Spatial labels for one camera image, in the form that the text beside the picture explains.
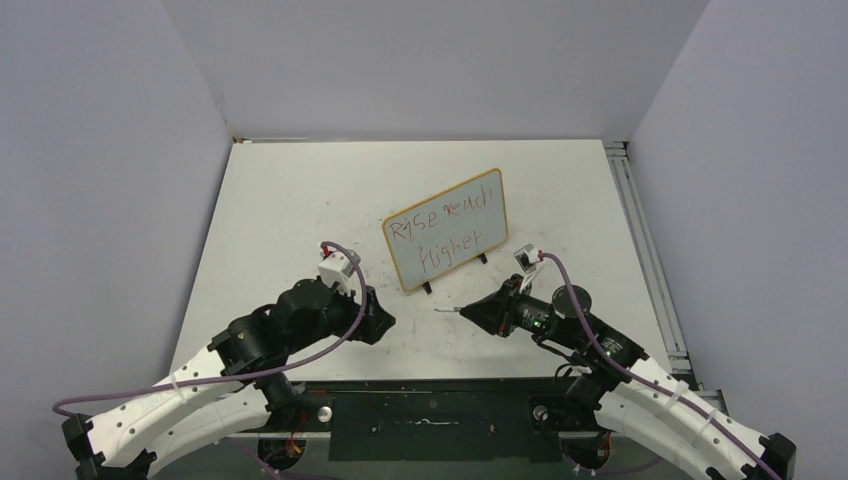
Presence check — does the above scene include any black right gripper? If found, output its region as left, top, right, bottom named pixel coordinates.
left=461, top=273, right=579, bottom=349

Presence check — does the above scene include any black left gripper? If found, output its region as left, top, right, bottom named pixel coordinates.
left=288, top=274, right=393, bottom=353

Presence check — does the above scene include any yellow framed whiteboard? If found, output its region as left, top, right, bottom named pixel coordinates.
left=382, top=168, right=509, bottom=292

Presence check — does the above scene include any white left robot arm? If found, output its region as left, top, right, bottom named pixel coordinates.
left=62, top=279, right=396, bottom=479

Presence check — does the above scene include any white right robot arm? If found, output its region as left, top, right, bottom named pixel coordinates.
left=458, top=275, right=797, bottom=479

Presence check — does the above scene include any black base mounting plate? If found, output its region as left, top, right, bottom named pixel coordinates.
left=253, top=377, right=611, bottom=469

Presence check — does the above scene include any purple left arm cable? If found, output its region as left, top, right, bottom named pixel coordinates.
left=51, top=241, right=369, bottom=480

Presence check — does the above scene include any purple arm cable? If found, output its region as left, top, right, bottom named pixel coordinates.
left=537, top=250, right=786, bottom=480
left=51, top=241, right=369, bottom=480

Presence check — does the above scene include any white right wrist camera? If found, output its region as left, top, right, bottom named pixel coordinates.
left=514, top=244, right=542, bottom=293

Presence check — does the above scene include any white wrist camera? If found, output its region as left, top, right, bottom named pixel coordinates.
left=514, top=244, right=542, bottom=293
left=318, top=246, right=361, bottom=297

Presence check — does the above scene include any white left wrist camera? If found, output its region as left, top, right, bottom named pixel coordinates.
left=318, top=246, right=361, bottom=297

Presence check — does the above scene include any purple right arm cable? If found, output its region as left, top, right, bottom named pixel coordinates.
left=537, top=250, right=786, bottom=480

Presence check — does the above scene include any aluminium front frame rail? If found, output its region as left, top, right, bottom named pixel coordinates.
left=135, top=390, right=735, bottom=440

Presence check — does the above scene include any aluminium right side rail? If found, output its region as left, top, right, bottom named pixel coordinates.
left=603, top=141, right=693, bottom=374

